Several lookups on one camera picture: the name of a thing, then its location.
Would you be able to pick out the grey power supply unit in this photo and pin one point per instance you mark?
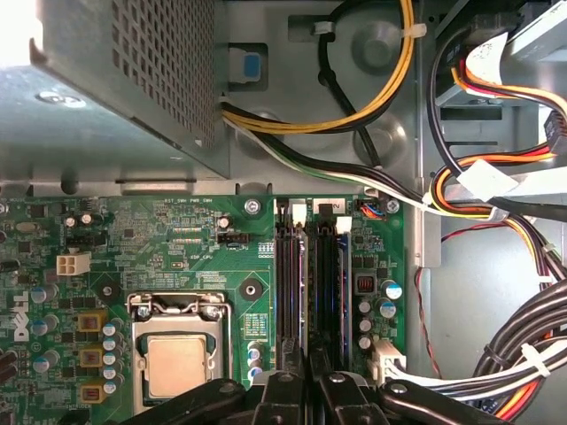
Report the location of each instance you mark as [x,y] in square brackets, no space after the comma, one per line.
[88,133]

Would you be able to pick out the green motherboard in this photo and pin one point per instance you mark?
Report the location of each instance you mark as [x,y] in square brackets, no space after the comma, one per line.
[212,274]

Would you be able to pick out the metal CPU socket cover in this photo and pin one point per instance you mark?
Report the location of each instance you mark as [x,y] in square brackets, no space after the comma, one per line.
[177,325]

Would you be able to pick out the white motherboard power connector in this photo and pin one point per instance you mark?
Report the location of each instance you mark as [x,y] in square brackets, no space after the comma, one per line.
[387,358]

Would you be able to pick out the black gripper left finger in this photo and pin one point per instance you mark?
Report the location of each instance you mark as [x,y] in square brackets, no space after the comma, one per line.
[279,398]

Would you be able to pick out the RAM stick in slot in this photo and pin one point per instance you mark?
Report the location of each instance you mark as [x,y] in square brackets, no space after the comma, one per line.
[344,274]

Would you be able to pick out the black PC case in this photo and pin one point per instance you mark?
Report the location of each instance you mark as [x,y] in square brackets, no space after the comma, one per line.
[385,57]

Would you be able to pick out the blue plastic latch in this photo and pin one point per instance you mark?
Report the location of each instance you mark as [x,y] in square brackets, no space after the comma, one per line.
[251,66]

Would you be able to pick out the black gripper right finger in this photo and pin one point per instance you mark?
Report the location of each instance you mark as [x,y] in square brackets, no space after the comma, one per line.
[341,398]

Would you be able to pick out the silver CPU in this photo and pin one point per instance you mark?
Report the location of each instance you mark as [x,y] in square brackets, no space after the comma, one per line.
[177,365]

